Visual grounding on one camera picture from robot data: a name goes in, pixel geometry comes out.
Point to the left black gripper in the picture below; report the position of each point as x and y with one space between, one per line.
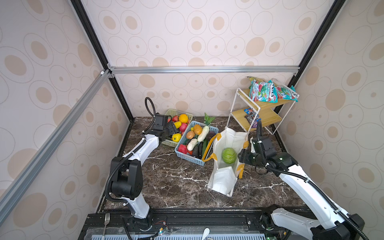
172 128

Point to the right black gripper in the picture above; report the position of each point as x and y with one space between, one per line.
244 155

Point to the yellow toy bell pepper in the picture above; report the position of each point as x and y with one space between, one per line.
176 137

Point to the green toy cabbage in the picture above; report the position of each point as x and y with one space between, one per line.
229 156

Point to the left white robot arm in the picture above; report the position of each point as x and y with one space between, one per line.
125 182

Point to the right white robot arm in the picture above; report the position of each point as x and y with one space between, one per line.
331 222

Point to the colorful candy bag left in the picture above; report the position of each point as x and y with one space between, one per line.
262 91

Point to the colorful candy bag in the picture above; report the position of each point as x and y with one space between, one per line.
286 93
262 91

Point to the colorful candy bag right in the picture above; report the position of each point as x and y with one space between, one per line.
286 93

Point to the yellow toy banana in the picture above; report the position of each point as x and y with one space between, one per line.
178 124

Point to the pink toy fruit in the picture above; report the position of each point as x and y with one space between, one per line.
183 127

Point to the green perforated plastic basket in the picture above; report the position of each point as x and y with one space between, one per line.
172 113

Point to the orange toy fruit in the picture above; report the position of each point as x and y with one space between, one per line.
183 118

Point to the brown toy potato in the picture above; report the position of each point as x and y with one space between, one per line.
190 135

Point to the red toy pepper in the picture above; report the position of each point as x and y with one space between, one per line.
183 149

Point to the white toy daikon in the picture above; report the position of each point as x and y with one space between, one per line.
192 144

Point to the blue perforated plastic basket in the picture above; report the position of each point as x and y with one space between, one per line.
200 152

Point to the dark candy packet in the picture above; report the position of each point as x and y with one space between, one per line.
252 117

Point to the white toy radish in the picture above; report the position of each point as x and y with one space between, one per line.
206 128

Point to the silver diagonal aluminium bar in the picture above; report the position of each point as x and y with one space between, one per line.
33 168

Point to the silver horizontal aluminium bar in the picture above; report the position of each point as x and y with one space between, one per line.
204 70

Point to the white spoon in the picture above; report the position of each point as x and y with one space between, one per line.
205 233

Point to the metal fork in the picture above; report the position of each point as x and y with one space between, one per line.
106 222

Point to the white wire wooden shelf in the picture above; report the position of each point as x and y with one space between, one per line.
267 111

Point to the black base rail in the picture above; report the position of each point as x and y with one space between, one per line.
175 219

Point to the black vertical frame post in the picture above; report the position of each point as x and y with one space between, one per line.
96 44

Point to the black right frame post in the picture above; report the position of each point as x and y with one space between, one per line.
324 28

